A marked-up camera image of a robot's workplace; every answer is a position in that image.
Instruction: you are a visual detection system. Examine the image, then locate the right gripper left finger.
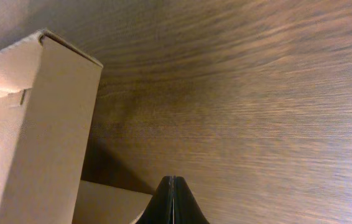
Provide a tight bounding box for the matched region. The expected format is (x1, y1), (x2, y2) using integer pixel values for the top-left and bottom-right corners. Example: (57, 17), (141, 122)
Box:
(136, 176), (174, 224)

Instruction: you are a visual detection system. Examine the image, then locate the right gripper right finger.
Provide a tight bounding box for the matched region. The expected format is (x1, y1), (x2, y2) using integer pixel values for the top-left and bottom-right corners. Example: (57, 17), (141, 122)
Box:
(174, 177), (209, 224)

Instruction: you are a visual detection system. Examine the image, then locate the brown cardboard box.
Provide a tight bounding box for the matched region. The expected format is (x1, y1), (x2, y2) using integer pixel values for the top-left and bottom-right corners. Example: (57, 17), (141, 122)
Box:
(0, 29), (150, 223)

